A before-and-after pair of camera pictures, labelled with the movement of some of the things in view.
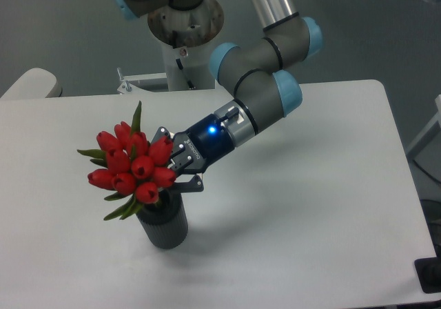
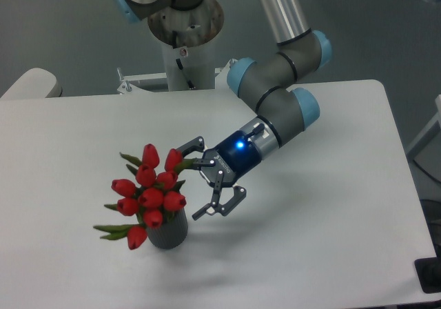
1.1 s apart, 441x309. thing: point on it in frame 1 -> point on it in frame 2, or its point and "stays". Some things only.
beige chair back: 35,83 stays
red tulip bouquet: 134,166 -> 154,198
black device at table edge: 428,271 stays
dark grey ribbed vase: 165,222 stays
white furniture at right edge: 426,150 stays
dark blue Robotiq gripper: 195,148 -> 235,156
